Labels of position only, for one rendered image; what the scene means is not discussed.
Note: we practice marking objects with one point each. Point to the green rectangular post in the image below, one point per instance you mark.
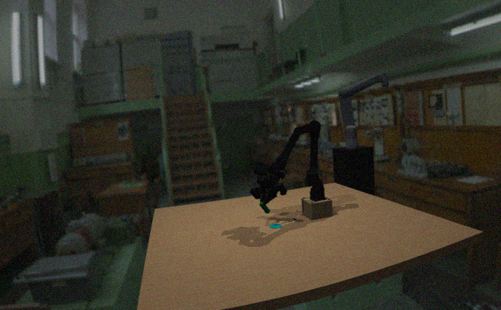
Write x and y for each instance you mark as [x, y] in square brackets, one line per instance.
[265, 208]

